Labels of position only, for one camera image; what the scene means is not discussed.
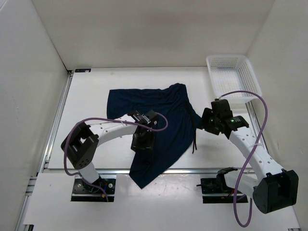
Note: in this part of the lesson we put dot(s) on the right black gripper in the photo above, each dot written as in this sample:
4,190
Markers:
207,113

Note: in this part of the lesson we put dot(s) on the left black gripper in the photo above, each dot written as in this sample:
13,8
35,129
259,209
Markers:
147,145

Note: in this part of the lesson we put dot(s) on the navy blue shorts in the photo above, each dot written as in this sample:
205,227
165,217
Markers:
176,115

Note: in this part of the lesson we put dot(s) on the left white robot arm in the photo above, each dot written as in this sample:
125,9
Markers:
80,147

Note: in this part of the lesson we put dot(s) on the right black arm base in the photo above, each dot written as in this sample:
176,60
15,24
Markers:
213,194

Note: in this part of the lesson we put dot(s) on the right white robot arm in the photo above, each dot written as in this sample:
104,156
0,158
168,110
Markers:
274,188

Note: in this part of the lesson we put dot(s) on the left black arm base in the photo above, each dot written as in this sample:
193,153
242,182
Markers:
103,192

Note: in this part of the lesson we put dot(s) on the white plastic mesh basket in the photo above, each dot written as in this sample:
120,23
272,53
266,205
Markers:
233,73

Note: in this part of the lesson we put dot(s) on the blue corner label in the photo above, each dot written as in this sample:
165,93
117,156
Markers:
83,70

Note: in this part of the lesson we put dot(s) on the aluminium right rail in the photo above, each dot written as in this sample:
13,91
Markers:
253,118

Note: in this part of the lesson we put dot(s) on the aluminium rail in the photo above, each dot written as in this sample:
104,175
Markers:
253,118
126,171
52,135

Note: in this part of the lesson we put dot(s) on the aluminium left rail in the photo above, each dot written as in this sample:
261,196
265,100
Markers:
52,135

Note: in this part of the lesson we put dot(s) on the aluminium front rail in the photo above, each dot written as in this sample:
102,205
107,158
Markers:
126,171

